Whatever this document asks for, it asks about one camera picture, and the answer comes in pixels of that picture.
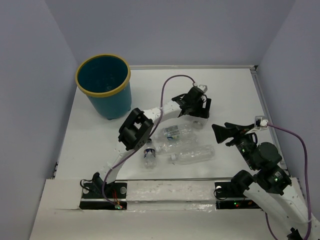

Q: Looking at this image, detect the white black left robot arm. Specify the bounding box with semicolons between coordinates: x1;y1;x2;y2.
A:
80;83;211;199

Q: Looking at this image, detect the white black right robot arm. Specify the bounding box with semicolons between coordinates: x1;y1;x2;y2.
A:
212;116;320;240

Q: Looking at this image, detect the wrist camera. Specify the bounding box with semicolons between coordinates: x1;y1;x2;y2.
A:
246;116;269;134
194;83;208;94

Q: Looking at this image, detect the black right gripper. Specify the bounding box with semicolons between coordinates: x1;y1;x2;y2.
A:
210;121;257;170

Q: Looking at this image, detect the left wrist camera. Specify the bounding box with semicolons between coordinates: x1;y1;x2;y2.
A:
194;83;208;94

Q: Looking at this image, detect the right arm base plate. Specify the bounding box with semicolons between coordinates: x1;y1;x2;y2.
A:
213;181;260;210

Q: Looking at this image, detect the teal bin yellow rim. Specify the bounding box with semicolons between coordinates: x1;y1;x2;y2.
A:
75;54;132;120

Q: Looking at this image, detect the small bottle black cap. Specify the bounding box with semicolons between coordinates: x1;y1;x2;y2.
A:
143;138;157;169

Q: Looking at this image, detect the clear wide-mouth plastic jar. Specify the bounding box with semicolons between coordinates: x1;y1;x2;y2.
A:
191;116;208;130

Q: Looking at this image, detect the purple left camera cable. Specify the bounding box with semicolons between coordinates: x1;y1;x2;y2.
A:
101;74;198;207

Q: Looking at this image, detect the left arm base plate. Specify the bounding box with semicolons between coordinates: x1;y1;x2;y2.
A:
79;179;128;211

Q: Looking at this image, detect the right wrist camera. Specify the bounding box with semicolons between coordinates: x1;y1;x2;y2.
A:
246;116;269;134

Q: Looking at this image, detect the clear bottle white cap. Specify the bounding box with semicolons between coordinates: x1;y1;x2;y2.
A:
168;144;215;165

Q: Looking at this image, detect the clear bottle green white label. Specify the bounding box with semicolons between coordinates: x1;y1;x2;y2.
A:
154;123;193;141

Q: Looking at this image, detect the crushed clear plastic bottle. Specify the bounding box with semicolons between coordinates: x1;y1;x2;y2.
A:
155;136;198;154

